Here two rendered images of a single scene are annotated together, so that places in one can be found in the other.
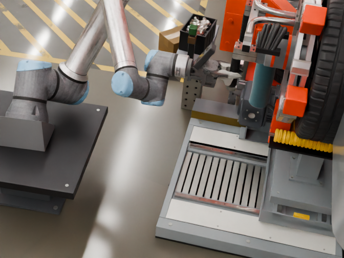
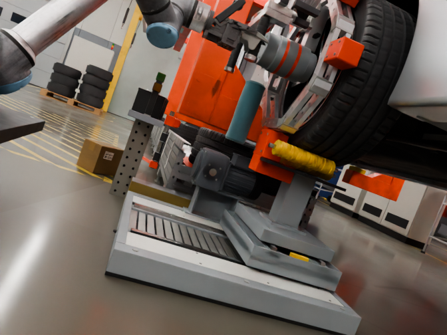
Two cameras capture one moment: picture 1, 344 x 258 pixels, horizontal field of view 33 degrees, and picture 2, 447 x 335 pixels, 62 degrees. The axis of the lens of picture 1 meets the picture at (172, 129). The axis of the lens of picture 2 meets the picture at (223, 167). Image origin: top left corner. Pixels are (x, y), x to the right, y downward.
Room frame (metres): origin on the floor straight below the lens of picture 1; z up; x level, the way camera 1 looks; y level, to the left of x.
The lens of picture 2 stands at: (0.66, 0.24, 0.46)
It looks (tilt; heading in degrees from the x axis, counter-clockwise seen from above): 4 degrees down; 337
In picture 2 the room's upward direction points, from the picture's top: 21 degrees clockwise
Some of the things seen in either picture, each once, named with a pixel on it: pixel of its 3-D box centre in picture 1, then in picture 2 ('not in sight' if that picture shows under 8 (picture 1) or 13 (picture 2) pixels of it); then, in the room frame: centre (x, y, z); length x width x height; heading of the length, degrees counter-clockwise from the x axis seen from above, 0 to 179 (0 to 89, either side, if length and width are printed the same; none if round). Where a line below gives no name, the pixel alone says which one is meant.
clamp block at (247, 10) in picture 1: (255, 8); not in sight; (2.18, -0.31, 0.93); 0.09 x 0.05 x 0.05; 81
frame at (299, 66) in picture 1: (298, 54); (300, 65); (1.98, -0.48, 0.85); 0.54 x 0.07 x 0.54; 171
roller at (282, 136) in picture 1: (303, 140); (303, 157); (1.84, -0.56, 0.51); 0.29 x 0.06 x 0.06; 81
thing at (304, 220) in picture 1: (302, 185); (273, 244); (1.96, -0.65, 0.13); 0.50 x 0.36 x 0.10; 171
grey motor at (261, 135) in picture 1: (278, 119); (231, 189); (2.29, -0.54, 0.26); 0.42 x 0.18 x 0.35; 81
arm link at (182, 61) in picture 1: (183, 66); (200, 17); (1.88, -0.02, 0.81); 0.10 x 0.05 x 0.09; 171
